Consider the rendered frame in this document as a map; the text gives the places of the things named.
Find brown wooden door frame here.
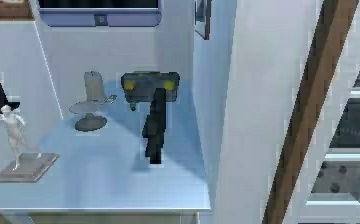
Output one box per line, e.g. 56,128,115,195
261,0,360,224

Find dark window blue frame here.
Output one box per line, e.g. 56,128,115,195
37,0,163,28

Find white framed glass window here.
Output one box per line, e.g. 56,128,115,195
284,39,360,224

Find white table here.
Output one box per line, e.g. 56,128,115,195
0,77,212,224

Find brown wooden shelf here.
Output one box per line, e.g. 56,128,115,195
0,0,35,22

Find framed wall picture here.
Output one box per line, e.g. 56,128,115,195
194,0,212,41

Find grey cylinder on round stand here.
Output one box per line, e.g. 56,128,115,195
68,70,118,133

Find white human statue grey base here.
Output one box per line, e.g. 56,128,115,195
0,104,61,184

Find black upright object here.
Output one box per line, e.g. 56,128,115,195
141,87,168,165

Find dark grey box yellow knobs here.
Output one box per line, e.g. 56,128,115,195
120,71,181,112

